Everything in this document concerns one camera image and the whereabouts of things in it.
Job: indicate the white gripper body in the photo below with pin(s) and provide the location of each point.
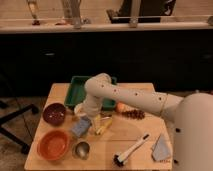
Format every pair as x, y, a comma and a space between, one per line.
92, 106

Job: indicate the blue-grey sponge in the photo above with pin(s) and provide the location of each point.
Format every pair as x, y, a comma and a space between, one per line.
81, 127

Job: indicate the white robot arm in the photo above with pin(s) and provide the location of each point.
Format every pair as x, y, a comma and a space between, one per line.
192, 117

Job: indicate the small metal cup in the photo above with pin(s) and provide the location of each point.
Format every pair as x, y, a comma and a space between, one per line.
81, 150

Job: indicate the white small plate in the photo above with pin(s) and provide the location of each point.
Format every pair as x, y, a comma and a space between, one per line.
78, 110

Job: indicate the metal utensil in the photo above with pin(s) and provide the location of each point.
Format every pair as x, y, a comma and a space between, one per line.
105, 115

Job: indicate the green plastic tray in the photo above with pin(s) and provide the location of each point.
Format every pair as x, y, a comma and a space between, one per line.
76, 94

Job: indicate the orange fruit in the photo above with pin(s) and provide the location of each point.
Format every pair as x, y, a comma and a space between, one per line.
120, 107

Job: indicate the dark purple bowl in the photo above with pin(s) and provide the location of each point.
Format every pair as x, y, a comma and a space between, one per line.
54, 114

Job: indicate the brown pine cone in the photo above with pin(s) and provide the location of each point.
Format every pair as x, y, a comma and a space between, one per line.
134, 114

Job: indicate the orange bowl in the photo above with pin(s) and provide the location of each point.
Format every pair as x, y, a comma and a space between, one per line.
53, 145

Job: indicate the white dish brush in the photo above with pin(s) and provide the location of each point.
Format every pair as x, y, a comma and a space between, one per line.
120, 159

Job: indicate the black office chair base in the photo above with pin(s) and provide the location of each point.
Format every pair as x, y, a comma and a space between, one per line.
14, 124

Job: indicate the grey folded cloth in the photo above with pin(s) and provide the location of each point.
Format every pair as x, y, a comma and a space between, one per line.
160, 150

